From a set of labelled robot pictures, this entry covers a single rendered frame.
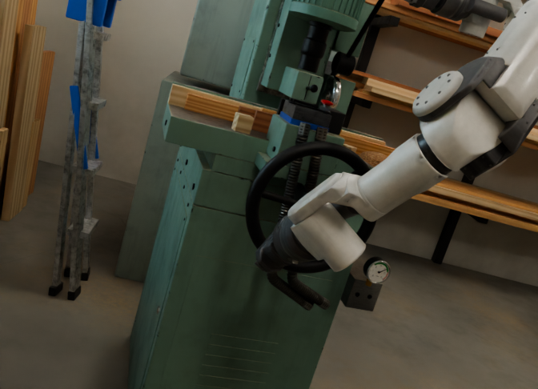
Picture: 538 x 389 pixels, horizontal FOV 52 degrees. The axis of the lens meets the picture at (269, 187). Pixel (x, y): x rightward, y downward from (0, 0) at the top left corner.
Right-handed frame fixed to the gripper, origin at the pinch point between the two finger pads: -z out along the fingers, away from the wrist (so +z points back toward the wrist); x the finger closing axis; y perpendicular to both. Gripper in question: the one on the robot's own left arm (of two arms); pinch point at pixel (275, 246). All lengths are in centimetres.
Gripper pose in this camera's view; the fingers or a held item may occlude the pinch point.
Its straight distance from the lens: 107.6
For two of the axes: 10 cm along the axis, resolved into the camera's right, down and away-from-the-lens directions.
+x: 6.2, -6.8, 3.8
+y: -7.1, -7.0, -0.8
